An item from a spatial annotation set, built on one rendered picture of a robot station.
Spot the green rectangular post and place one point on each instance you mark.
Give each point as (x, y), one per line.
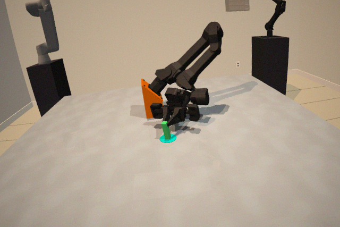
(166, 130)

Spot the cyan circle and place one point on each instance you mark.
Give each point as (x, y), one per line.
(172, 138)

